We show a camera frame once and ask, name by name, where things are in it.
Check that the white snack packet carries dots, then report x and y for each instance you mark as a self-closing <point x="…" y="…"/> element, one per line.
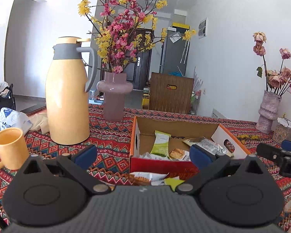
<point x="147" y="179"/>

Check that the dark front door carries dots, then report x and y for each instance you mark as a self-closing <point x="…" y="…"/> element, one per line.
<point x="138" y="72"/>

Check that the grey refrigerator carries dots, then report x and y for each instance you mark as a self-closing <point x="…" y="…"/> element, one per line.
<point x="174" y="52"/>

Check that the large green snack pack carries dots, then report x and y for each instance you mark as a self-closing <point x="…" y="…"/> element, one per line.
<point x="173" y="182"/>

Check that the yellow thermos jug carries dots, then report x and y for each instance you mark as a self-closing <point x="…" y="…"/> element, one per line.
<point x="70" y="78"/>

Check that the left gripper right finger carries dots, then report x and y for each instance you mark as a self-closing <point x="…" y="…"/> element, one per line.
<point x="210" y="167"/>

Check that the silver dark snack packet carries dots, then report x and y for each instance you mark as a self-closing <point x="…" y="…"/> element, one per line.
<point x="208" y="145"/>

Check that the brown wooden chair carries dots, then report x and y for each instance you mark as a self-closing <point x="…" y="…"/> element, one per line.
<point x="170" y="93"/>

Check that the yellow ceramic mug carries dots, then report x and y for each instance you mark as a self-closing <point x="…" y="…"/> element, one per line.
<point x="13" y="148"/>

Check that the textured lilac vase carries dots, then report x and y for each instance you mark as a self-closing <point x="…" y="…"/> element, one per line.
<point x="268" y="111"/>

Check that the oat cracker packet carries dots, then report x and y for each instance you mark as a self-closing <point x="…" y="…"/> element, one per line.
<point x="180" y="155"/>

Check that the small green snack bar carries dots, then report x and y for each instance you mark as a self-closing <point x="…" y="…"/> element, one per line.
<point x="161" y="144"/>

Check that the patterned red tablecloth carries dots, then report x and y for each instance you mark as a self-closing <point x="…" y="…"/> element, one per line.
<point x="113" y="141"/>

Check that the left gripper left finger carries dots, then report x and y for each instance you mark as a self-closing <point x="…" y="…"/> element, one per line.
<point x="75" y="168"/>

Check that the dried pink roses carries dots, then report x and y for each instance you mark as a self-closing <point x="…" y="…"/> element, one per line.
<point x="277" y="82"/>

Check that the red cardboard tray box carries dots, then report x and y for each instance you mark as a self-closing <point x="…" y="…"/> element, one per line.
<point x="143" y="137"/>

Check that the mauve glass vase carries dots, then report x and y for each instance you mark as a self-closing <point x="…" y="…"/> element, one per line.
<point x="115" y="87"/>

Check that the pink yellow blossom branches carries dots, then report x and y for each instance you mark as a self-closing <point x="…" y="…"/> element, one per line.
<point x="116" y="30"/>

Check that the white blue plastic bag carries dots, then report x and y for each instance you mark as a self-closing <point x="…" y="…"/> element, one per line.
<point x="12" y="118"/>

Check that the white wall panel box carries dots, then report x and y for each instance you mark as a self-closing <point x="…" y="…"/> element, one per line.
<point x="202" y="32"/>

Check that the beige crumpled cloth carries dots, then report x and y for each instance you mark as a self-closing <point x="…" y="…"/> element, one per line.
<point x="39" y="122"/>

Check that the clear lidded snack jar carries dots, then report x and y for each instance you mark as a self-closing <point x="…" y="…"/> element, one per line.
<point x="282" y="131"/>

